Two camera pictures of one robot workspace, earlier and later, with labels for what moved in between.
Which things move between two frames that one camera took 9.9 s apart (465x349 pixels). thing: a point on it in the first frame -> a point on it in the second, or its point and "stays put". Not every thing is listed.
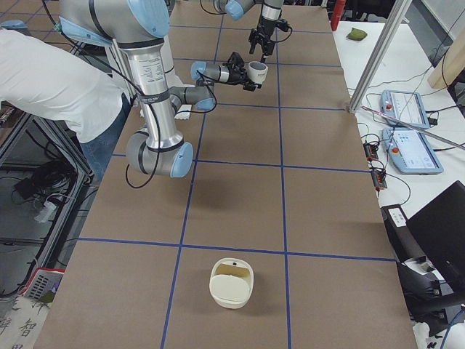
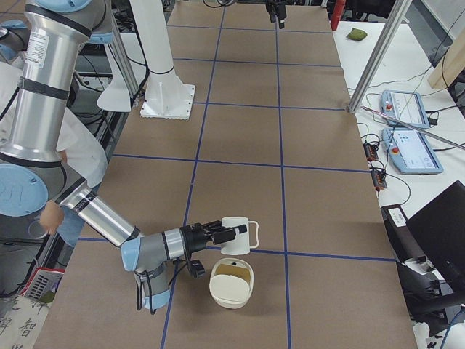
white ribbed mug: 257,71 -> 240,244
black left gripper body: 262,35 -> 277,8
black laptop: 439,227 stays put
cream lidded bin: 232,282 stays put
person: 38,78 -> 82,147
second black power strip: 378,181 stays put
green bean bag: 357,34 stays put
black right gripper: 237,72 -> 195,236
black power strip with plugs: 370,151 stays put
